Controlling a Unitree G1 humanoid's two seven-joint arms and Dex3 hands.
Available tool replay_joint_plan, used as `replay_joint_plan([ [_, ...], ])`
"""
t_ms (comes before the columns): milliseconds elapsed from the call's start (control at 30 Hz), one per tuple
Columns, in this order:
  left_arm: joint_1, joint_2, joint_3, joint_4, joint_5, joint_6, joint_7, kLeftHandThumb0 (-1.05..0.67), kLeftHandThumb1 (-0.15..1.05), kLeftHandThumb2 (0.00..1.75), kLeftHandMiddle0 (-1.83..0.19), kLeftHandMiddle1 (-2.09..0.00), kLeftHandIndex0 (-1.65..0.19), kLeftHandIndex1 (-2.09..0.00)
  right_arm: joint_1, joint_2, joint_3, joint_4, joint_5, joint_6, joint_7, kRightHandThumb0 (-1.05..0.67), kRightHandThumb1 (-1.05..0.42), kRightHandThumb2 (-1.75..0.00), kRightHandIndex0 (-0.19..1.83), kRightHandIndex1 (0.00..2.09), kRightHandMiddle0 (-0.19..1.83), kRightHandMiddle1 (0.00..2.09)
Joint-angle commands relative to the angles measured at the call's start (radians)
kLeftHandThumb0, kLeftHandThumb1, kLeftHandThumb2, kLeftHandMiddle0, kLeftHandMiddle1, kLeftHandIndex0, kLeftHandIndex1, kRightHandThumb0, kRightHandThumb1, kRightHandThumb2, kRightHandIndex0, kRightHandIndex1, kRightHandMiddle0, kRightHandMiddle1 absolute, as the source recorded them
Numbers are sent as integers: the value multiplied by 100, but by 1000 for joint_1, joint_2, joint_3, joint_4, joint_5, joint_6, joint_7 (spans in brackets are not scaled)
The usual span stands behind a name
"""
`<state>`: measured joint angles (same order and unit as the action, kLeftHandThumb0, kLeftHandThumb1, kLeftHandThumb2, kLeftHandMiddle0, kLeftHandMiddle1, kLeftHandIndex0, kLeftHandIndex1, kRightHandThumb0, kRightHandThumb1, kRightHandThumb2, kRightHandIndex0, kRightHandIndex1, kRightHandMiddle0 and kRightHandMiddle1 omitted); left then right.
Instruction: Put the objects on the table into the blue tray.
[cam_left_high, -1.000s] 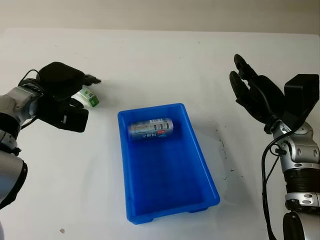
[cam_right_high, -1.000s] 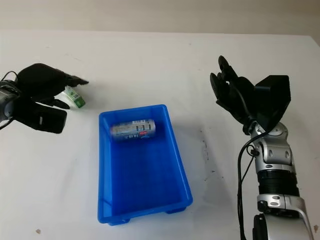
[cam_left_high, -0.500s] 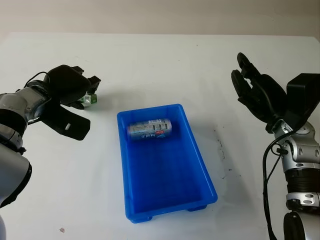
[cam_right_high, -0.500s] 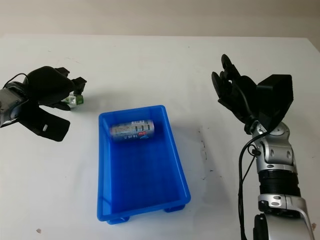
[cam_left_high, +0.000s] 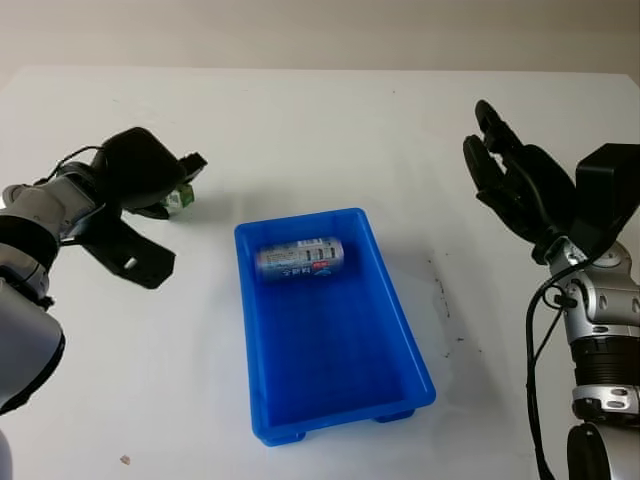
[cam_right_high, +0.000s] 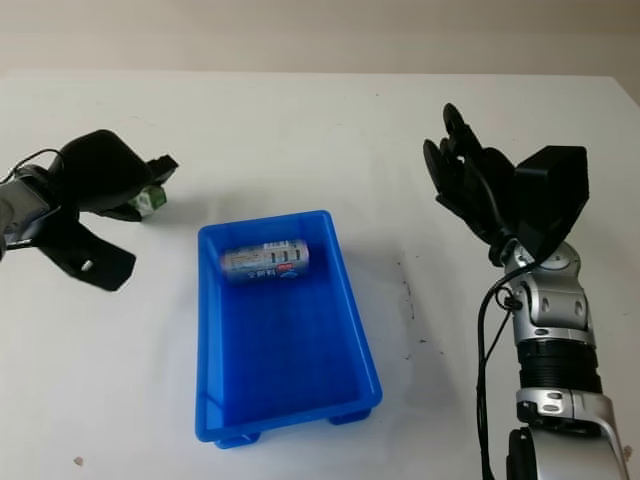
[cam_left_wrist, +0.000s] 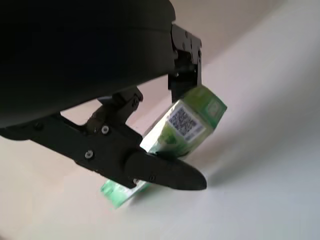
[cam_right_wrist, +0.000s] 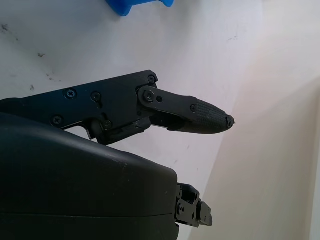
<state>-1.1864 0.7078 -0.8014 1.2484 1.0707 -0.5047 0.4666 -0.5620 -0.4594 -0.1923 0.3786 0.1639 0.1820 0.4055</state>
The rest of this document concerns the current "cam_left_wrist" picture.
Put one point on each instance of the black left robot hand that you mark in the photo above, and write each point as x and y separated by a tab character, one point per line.
75	50

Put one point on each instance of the green and white carton box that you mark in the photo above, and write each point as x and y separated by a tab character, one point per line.
195	112

